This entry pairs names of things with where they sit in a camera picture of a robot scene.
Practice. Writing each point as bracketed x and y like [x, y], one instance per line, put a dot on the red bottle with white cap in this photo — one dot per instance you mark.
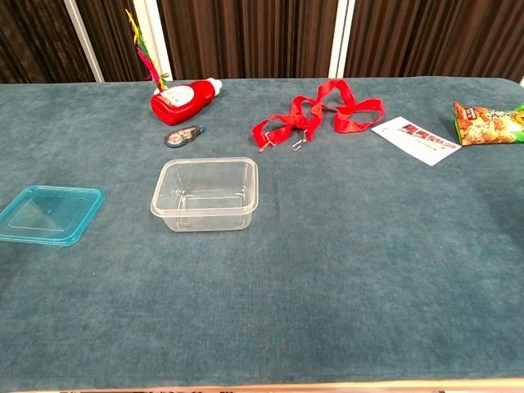
[176, 107]

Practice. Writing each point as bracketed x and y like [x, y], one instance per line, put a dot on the white double frame post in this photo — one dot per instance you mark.
[343, 37]

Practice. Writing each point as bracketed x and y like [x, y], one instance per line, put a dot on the white corner frame post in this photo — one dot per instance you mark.
[521, 78]

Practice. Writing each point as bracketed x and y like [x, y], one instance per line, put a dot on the teal velvet tablecloth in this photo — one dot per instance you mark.
[327, 266]

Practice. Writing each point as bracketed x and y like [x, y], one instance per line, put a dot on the blue plastic lid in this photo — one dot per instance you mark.
[49, 213]

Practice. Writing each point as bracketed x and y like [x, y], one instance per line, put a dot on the correction tape dispenser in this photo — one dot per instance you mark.
[180, 137]

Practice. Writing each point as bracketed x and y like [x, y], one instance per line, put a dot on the orange green snack bag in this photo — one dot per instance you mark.
[483, 125]

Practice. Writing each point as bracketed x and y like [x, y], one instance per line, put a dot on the clear plastic container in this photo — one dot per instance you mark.
[204, 196]

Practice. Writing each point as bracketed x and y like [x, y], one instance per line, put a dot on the colourful feather shuttlecock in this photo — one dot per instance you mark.
[144, 54]

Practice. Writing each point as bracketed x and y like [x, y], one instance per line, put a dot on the dark brown curtain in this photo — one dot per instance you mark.
[245, 37]

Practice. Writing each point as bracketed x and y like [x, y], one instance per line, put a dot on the wide white frame post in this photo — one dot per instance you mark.
[157, 37]

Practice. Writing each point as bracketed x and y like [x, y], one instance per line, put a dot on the thin grey frame post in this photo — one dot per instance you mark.
[84, 41]

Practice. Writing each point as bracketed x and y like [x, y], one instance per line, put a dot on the white printed card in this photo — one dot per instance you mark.
[413, 141]

